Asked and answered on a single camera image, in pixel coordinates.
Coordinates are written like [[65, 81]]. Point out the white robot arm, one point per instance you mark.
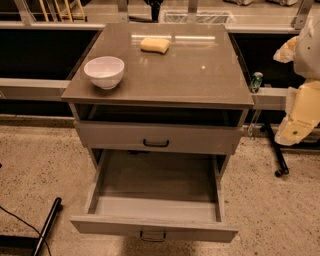
[[306, 60]]

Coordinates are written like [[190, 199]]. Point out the black pole on floor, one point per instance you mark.
[[43, 235]]

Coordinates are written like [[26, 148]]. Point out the closed grey upper drawer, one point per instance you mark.
[[160, 138]]

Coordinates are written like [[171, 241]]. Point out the black stand leg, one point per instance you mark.
[[283, 168]]

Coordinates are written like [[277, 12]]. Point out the open grey bottom drawer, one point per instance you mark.
[[156, 197]]

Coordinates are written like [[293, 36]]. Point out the green bottle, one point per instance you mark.
[[256, 82]]

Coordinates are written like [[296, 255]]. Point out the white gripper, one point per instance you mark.
[[308, 55]]

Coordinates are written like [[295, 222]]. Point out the grey drawer cabinet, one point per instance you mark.
[[197, 82]]

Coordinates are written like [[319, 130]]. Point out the yellow sponge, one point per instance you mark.
[[158, 45]]

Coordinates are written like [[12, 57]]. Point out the grey metal rail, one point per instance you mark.
[[32, 89]]

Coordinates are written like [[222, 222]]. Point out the white bowl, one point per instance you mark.
[[105, 72]]

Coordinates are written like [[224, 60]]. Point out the yellow wooden chair legs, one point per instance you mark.
[[62, 10]]

